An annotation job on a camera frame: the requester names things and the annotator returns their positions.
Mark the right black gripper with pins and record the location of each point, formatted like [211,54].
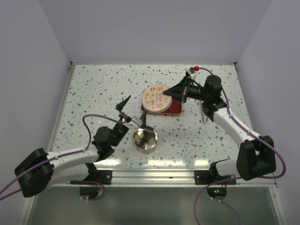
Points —
[181,90]

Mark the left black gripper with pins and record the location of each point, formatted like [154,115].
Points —
[120,106]

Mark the round silver tin lid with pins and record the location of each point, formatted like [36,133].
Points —
[153,99]

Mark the metal tongs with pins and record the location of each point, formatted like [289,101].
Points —
[204,117]

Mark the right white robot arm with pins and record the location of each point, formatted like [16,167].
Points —
[255,157]

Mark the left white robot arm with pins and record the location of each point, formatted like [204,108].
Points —
[41,169]

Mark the red rectangular tray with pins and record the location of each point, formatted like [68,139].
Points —
[174,109]

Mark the round silver tin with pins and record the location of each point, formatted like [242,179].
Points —
[153,141]

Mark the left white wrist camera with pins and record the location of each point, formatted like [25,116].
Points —
[134,124]

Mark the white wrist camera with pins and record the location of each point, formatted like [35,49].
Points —
[134,124]
[191,72]

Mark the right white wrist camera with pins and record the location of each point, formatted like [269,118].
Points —
[191,72]

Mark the aluminium mounting rail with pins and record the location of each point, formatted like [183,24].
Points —
[150,178]

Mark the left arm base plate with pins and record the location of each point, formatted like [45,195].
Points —
[97,177]

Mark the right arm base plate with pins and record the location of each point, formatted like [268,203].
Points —
[205,177]

